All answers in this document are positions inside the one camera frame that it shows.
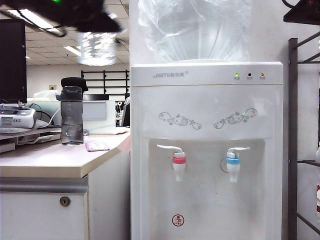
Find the wrapped water jug red label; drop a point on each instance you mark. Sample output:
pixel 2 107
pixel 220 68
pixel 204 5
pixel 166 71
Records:
pixel 318 197

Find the white plastic bag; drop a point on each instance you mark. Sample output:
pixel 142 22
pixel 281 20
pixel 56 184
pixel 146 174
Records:
pixel 45 95

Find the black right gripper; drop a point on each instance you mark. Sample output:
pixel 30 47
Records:
pixel 311 4

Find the white electronic device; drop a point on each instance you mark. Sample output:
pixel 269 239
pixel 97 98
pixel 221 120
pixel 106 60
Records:
pixel 15 118

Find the grey metal rack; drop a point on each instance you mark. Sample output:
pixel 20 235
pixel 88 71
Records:
pixel 293 125

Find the white background box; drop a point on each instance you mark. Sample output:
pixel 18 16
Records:
pixel 98 115

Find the pink booklet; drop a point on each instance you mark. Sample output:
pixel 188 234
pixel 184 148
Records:
pixel 97 146

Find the blue-collared white tap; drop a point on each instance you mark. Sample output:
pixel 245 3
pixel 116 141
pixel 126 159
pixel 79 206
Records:
pixel 233 165

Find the black background shelf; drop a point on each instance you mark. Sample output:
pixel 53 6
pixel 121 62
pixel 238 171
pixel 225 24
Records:
pixel 110 80

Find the round cabinet lock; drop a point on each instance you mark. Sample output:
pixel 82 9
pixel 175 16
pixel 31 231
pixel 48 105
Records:
pixel 65 201

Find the grey transparent drink bottle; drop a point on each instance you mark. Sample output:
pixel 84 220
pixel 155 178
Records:
pixel 72 112

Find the grey paper tray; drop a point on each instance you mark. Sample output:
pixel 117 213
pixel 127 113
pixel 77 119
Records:
pixel 30 138

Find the black chair headrest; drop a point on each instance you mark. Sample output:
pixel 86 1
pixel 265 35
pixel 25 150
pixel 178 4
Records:
pixel 75 82

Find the clear plastic mug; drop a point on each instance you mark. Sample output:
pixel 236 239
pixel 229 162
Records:
pixel 97 48

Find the pink-collared white tap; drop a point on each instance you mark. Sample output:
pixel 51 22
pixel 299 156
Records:
pixel 178 162

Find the ceiling air vent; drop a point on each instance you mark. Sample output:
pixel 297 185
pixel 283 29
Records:
pixel 120 41

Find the clear plastic-wrapped water jug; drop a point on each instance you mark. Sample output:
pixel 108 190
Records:
pixel 195 32

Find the wall socket plate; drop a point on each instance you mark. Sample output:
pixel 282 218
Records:
pixel 53 87

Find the white desk cabinet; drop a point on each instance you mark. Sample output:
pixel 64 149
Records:
pixel 37 215

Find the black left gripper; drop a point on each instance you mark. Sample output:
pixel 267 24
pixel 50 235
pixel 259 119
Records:
pixel 87 15

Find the wide ceiling light panel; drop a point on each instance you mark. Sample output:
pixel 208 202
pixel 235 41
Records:
pixel 40 23

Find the white water dispenser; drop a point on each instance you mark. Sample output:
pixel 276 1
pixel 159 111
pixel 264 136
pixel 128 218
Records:
pixel 207 120

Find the twin-tube ceiling light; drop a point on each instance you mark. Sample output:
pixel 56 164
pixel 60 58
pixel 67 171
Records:
pixel 71 50

